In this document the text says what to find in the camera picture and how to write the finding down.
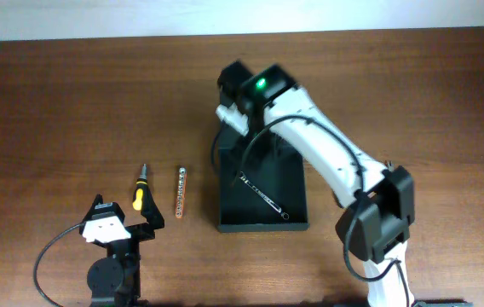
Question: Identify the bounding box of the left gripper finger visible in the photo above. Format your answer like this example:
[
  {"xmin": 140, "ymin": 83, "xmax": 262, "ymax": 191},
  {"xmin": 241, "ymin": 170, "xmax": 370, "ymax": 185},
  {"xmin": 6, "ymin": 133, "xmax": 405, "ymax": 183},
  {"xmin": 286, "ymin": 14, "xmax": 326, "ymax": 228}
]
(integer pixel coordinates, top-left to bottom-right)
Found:
[
  {"xmin": 140, "ymin": 185, "xmax": 164, "ymax": 229},
  {"xmin": 85, "ymin": 194, "xmax": 103, "ymax": 222}
]

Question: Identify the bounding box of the silver ring wrench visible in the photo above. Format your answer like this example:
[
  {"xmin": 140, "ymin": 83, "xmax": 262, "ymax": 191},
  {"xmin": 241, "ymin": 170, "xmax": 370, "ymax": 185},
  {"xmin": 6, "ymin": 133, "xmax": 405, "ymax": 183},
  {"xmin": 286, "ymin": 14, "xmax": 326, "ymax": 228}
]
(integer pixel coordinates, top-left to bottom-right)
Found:
[{"xmin": 239, "ymin": 172, "xmax": 290, "ymax": 220}]

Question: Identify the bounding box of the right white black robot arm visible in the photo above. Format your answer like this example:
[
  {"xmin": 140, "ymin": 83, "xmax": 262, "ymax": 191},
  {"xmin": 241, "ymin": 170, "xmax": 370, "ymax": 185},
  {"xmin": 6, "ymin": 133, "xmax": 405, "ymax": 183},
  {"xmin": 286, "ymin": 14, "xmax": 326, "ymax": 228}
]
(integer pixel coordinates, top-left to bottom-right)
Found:
[{"xmin": 210, "ymin": 61, "xmax": 416, "ymax": 306}]

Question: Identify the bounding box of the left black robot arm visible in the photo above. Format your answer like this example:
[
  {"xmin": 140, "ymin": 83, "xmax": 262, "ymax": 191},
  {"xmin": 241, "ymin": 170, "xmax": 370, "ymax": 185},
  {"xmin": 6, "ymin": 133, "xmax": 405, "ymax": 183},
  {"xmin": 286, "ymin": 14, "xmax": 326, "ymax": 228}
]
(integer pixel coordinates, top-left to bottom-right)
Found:
[{"xmin": 79, "ymin": 179, "xmax": 164, "ymax": 306}]

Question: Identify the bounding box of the yellow black screwdriver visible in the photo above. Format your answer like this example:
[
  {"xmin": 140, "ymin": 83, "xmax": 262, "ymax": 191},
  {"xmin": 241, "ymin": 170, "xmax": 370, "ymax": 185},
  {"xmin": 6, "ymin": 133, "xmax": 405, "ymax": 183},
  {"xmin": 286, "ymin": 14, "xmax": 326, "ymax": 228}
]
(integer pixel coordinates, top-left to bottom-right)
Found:
[{"xmin": 132, "ymin": 164, "xmax": 148, "ymax": 211}]

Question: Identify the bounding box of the black open gift box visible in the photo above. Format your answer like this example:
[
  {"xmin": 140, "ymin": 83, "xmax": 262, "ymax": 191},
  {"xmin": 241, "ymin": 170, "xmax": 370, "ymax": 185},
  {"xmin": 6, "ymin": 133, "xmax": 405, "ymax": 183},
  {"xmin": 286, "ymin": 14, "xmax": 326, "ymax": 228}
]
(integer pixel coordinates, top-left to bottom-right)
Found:
[{"xmin": 210, "ymin": 77, "xmax": 310, "ymax": 234}]

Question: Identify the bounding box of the orange socket bit rail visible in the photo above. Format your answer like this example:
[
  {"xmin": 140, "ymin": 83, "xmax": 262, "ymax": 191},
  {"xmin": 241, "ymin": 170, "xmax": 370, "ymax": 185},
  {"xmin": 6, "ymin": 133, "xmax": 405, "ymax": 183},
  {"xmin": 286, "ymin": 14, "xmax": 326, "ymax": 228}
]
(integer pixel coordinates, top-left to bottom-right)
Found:
[{"xmin": 176, "ymin": 167, "xmax": 187, "ymax": 218}]

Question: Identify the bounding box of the right black camera cable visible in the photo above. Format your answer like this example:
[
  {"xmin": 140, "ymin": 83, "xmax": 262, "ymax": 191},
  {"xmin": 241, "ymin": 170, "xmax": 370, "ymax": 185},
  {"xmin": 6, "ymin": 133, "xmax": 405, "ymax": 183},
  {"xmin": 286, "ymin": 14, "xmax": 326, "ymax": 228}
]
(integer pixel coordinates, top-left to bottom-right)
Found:
[{"xmin": 210, "ymin": 121, "xmax": 230, "ymax": 176}]

